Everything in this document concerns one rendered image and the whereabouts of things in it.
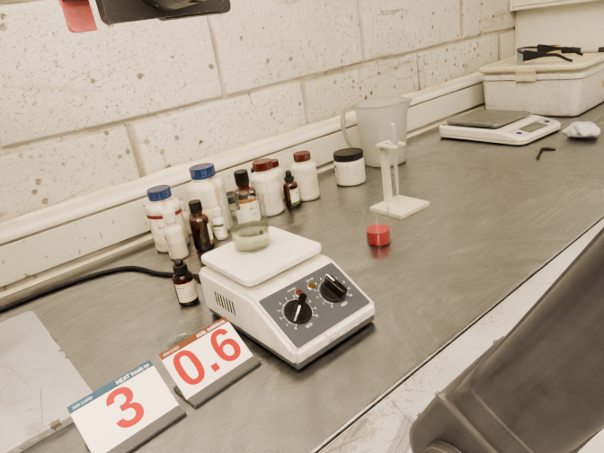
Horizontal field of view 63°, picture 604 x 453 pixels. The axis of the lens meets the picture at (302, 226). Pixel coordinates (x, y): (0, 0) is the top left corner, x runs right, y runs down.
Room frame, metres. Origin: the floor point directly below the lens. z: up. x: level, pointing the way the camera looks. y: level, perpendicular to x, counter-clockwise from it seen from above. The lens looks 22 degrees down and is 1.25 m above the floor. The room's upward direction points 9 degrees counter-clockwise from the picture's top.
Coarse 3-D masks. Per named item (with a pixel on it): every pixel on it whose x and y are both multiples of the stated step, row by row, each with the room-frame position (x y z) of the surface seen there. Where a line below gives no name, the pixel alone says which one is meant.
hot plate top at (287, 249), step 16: (272, 240) 0.61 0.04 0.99; (288, 240) 0.61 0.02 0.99; (304, 240) 0.60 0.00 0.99; (208, 256) 0.59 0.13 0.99; (224, 256) 0.59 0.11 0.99; (240, 256) 0.58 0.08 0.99; (256, 256) 0.57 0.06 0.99; (272, 256) 0.56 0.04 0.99; (288, 256) 0.56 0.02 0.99; (304, 256) 0.56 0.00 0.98; (224, 272) 0.55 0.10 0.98; (240, 272) 0.53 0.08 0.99; (256, 272) 0.53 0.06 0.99; (272, 272) 0.53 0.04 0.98
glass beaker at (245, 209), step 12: (240, 192) 0.63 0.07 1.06; (252, 192) 0.63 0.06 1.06; (228, 204) 0.61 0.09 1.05; (240, 204) 0.63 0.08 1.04; (252, 204) 0.58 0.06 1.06; (228, 216) 0.59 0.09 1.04; (240, 216) 0.58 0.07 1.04; (252, 216) 0.58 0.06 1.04; (264, 216) 0.59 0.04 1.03; (240, 228) 0.58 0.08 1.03; (252, 228) 0.58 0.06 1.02; (264, 228) 0.59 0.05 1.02; (240, 240) 0.58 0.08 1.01; (252, 240) 0.58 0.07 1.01; (264, 240) 0.59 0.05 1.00; (240, 252) 0.58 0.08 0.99; (252, 252) 0.58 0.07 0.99
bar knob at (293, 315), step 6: (300, 294) 0.50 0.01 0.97; (294, 300) 0.50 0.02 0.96; (300, 300) 0.49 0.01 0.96; (288, 306) 0.49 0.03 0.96; (294, 306) 0.49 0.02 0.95; (300, 306) 0.48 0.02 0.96; (306, 306) 0.49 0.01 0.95; (288, 312) 0.48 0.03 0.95; (294, 312) 0.47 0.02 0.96; (300, 312) 0.47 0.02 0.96; (306, 312) 0.49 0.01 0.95; (288, 318) 0.48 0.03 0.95; (294, 318) 0.47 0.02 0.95; (300, 318) 0.48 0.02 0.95; (306, 318) 0.48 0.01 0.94
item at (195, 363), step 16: (208, 336) 0.49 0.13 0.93; (224, 336) 0.49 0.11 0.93; (176, 352) 0.47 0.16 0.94; (192, 352) 0.47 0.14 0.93; (208, 352) 0.47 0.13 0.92; (224, 352) 0.48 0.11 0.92; (240, 352) 0.48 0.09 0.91; (176, 368) 0.45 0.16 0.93; (192, 368) 0.45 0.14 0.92; (208, 368) 0.46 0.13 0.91; (224, 368) 0.46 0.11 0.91; (192, 384) 0.44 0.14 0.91
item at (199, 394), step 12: (228, 324) 0.51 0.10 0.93; (240, 360) 0.47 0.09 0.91; (252, 360) 0.47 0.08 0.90; (228, 372) 0.46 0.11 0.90; (240, 372) 0.46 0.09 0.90; (180, 384) 0.44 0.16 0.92; (204, 384) 0.44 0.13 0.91; (216, 384) 0.44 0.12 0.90; (228, 384) 0.44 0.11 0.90; (192, 396) 0.43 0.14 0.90; (204, 396) 0.42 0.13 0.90
